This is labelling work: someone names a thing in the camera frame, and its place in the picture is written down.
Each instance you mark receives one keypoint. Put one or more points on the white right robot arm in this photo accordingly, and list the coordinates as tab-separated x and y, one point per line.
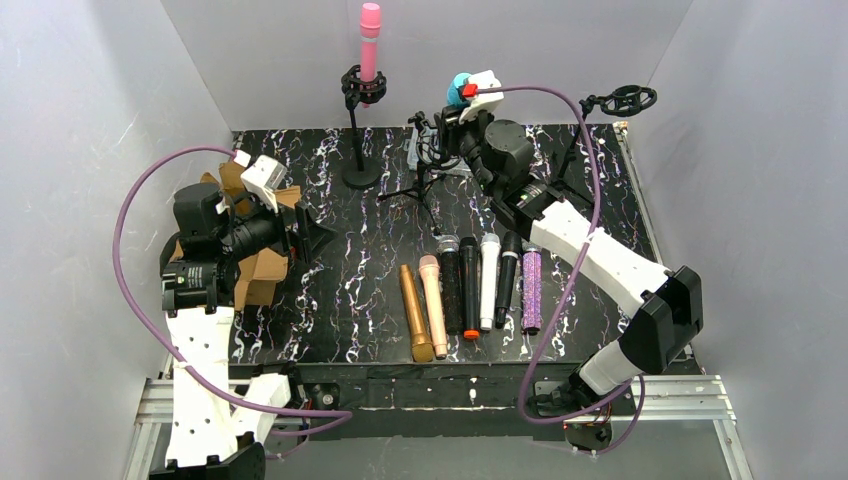
664	306

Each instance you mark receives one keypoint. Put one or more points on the black orange-tipped microphone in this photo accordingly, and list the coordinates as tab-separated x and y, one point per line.
469	258

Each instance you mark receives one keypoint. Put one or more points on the pink microphone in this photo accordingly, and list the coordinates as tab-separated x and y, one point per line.
370	25

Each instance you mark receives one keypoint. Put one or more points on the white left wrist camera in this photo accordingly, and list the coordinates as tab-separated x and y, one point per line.
262	178

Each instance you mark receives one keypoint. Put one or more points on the beige microphone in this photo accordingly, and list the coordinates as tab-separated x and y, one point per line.
429	272

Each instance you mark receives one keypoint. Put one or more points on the turquoise blue microphone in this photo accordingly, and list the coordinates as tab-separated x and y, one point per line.
454	97

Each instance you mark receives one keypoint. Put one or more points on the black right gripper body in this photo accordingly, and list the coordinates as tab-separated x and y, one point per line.
448	129

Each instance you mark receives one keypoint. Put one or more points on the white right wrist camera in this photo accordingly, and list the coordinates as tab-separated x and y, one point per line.
479	92

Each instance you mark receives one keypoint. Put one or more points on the black white-banded microphone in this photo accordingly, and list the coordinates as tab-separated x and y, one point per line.
510	254

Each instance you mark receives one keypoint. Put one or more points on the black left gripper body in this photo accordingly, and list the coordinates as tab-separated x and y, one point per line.
294	231

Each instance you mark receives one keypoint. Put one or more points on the brown cardboard box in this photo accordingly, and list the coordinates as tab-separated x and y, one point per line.
262	265

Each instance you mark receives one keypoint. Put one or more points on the white microphone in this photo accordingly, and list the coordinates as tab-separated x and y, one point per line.
490	250

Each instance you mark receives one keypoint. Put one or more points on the aluminium frame rail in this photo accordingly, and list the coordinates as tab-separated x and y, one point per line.
453	407

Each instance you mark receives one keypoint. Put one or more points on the clear plastic organizer box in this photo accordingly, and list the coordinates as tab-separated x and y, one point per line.
414	156

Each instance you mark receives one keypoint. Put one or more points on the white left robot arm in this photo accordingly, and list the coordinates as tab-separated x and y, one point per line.
210	438

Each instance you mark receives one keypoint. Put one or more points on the black round-base microphone stand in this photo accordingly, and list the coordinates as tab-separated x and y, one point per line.
363	174

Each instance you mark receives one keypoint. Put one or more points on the gold microphone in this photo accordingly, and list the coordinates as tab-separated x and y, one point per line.
422	349

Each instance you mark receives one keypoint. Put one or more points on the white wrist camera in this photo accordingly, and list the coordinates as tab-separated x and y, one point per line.
262	178
479	92

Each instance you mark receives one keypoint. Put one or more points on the black glitter silver-mesh microphone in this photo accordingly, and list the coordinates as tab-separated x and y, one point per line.
449	262

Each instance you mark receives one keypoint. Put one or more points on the purple glitter microphone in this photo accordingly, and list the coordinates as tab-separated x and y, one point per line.
531	289

